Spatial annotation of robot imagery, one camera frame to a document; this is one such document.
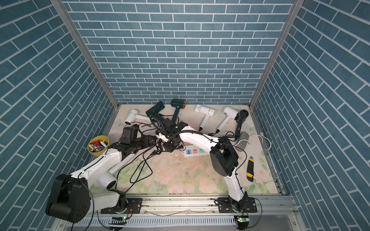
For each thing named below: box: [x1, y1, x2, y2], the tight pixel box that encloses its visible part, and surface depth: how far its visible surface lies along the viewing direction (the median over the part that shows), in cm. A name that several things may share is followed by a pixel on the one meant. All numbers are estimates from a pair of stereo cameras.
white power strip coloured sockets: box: [183, 144, 210, 158], surface depth 93 cm
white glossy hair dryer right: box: [216, 106, 239, 132], surface depth 111 cm
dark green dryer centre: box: [170, 98, 187, 123], surface depth 118 cm
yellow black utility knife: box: [246, 155, 255, 182], surface depth 86 cm
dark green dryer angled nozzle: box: [145, 100, 166, 122], surface depth 117 cm
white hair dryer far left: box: [124, 108, 150, 126], surface depth 110 cm
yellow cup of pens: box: [87, 135, 110, 157], surface depth 84 cm
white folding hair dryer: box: [194, 104, 216, 132], surface depth 114 cm
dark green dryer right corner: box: [234, 109, 249, 141], surface depth 104 cm
